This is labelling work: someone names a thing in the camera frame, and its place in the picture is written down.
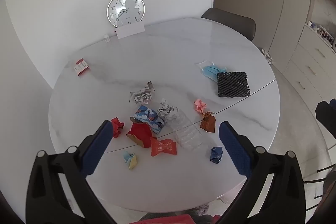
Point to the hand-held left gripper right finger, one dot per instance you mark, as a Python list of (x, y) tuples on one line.
[(235, 150)]

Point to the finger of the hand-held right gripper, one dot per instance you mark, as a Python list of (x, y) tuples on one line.
[(333, 102), (326, 119)]

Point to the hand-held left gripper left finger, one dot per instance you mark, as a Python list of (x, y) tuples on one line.
[(98, 148)]

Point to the torn red cardboard piece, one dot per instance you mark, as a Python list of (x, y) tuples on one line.
[(139, 132)]

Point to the crumpled dark blue wrapper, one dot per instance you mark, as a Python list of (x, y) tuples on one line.
[(216, 155)]

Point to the crumpled red paper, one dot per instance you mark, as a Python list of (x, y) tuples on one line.
[(117, 127)]

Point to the blue and yellow paper scrap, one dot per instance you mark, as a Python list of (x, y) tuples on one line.
[(130, 160)]

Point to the brown foil wrapper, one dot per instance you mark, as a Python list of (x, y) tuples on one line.
[(208, 123)]

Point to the beige drawer unit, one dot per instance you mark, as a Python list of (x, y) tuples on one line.
[(307, 64)]

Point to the crushed clear plastic bottle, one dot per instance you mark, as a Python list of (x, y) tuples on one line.
[(185, 130)]

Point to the crumpled pink paper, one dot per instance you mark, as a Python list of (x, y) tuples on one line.
[(200, 106)]

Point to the blue patterned packet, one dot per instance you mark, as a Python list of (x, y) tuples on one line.
[(147, 116)]

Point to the red snack wrapper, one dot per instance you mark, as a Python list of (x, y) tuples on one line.
[(164, 147)]

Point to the black foam mesh sleeve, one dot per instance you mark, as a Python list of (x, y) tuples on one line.
[(233, 84)]

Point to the crumpled grey paper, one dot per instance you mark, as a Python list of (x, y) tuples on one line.
[(165, 111)]

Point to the white bag on floor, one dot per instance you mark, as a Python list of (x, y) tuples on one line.
[(267, 56)]

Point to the red and white small box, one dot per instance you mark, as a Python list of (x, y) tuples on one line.
[(82, 67)]

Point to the blue face mask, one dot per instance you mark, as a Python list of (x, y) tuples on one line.
[(210, 70)]

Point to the red garment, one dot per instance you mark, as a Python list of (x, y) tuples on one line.
[(173, 219)]

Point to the tall beige cabinet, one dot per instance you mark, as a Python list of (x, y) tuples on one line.
[(275, 16)]

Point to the small clear bottle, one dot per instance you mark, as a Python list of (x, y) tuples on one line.
[(106, 39)]

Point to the white paper card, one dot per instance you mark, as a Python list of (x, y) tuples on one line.
[(130, 30)]

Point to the grey dining chair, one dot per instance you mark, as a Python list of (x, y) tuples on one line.
[(231, 22)]

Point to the round white wall clock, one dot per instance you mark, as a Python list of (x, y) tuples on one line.
[(126, 10)]

